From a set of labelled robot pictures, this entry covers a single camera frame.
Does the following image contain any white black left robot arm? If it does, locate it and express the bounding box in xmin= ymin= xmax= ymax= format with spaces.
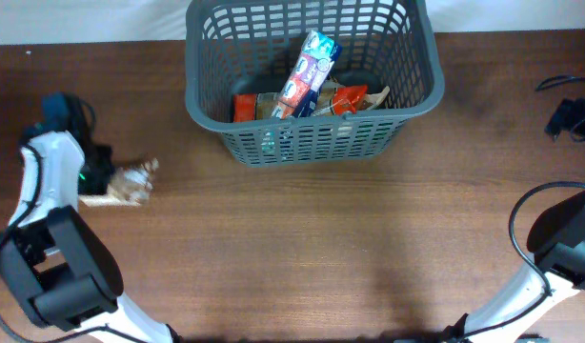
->
xmin=0 ymin=92 xmax=182 ymax=343

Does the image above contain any Kleenex tissue pack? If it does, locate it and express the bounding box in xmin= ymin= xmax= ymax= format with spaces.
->
xmin=272 ymin=30 xmax=342 ymax=119

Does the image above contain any brown beige snack bag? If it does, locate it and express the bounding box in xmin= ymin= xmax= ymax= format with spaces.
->
xmin=79 ymin=158 xmax=159 ymax=207

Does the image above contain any red orange pasta package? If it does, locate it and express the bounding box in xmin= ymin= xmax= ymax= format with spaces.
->
xmin=232 ymin=85 xmax=377 ymax=123

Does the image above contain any grey plastic mesh basket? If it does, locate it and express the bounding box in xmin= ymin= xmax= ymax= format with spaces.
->
xmin=185 ymin=0 xmax=445 ymax=167

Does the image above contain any beige bread bun package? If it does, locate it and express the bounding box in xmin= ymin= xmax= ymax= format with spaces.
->
xmin=359 ymin=86 xmax=390 ymax=111

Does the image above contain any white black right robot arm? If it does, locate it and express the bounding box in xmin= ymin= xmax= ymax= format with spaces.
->
xmin=442 ymin=181 xmax=585 ymax=342

